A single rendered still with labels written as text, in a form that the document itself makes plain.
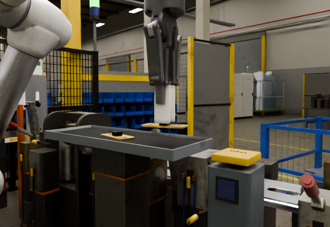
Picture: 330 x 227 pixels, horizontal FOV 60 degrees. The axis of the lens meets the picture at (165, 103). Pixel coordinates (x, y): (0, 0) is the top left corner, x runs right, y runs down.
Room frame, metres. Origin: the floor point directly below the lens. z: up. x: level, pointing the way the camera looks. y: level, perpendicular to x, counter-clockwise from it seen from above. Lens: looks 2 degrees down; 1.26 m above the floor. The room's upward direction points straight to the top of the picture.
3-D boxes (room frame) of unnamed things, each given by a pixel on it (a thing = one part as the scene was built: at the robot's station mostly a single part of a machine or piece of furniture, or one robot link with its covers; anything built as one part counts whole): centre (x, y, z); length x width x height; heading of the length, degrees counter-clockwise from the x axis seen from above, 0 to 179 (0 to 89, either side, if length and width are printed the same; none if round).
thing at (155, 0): (0.54, 0.00, 1.39); 0.08 x 0.07 x 0.09; 157
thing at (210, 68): (4.26, -0.70, 1.00); 1.04 x 0.14 x 2.00; 129
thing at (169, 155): (0.61, 0.09, 1.16); 0.37 x 0.14 x 0.02; 53
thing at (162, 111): (0.52, 0.00, 1.23); 0.03 x 0.01 x 0.07; 67
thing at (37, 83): (1.46, 0.66, 1.17); 0.12 x 0.01 x 0.34; 143
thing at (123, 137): (0.61, 0.10, 1.17); 0.08 x 0.04 x 0.01; 40
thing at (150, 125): (0.54, 0.00, 1.20); 0.08 x 0.04 x 0.01; 67
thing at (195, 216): (0.60, -0.08, 1.00); 0.12 x 0.01 x 0.01; 143
